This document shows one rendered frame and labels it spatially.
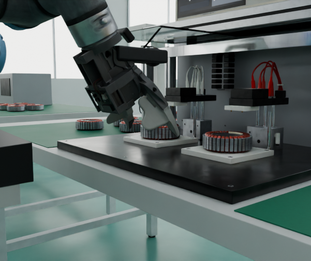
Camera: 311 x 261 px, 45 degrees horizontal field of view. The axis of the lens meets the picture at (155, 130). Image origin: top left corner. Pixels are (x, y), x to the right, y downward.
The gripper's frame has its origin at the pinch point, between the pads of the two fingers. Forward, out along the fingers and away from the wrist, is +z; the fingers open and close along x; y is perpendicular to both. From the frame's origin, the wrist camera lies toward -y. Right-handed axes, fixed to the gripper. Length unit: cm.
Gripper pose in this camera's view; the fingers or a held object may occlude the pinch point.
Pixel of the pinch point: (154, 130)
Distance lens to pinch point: 71.9
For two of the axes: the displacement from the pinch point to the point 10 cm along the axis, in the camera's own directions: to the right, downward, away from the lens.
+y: -6.7, 5.7, -4.7
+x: 6.2, 1.0, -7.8
